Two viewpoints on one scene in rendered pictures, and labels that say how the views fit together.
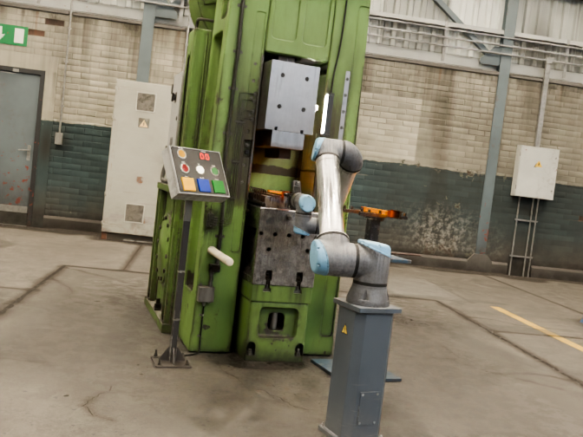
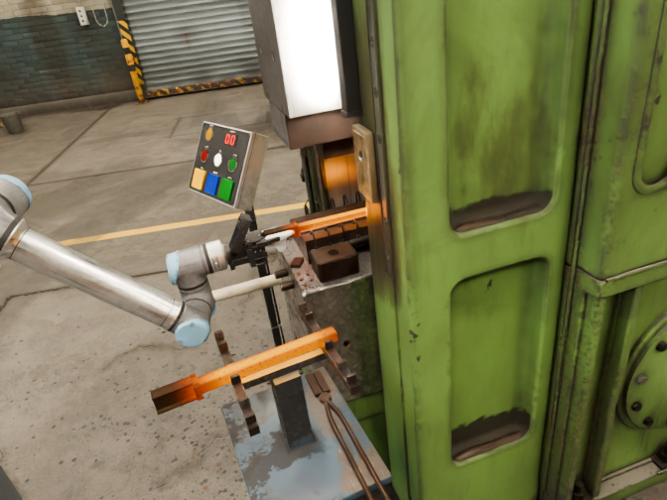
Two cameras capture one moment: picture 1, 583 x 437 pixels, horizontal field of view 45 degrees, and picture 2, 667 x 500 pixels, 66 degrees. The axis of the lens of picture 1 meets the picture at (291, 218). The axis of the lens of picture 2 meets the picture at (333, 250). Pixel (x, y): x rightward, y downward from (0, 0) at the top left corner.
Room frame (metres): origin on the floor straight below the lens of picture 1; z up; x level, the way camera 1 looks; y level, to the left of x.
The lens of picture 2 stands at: (4.31, -1.33, 1.69)
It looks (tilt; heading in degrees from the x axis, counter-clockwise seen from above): 29 degrees down; 94
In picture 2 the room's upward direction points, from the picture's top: 8 degrees counter-clockwise
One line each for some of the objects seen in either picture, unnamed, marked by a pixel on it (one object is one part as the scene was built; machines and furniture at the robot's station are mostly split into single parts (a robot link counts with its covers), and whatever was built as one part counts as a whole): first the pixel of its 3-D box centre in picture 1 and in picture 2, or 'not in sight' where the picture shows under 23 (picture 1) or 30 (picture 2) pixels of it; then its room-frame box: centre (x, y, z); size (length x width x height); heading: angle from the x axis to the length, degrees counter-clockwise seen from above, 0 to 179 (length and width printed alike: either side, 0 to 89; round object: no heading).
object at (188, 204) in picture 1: (181, 267); (262, 273); (3.84, 0.57, 0.54); 0.04 x 0.04 x 1.08; 19
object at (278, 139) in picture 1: (277, 140); (349, 109); (4.29, 0.14, 1.32); 0.42 x 0.20 x 0.10; 19
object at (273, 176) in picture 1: (270, 133); not in sight; (4.61, 0.21, 1.37); 0.41 x 0.10 x 0.91; 109
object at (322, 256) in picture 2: not in sight; (334, 261); (4.21, -0.07, 0.95); 0.12 x 0.08 x 0.06; 19
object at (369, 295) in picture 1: (369, 291); not in sight; (3.03, -0.37, 0.65); 0.19 x 0.19 x 0.10
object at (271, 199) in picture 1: (270, 198); (360, 221); (4.29, 0.14, 0.96); 0.42 x 0.20 x 0.09; 19
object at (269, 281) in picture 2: (220, 256); (267, 282); (3.90, 0.37, 0.62); 0.44 x 0.05 x 0.05; 19
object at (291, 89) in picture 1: (288, 101); (345, 16); (4.31, 0.10, 1.56); 0.42 x 0.39 x 0.40; 19
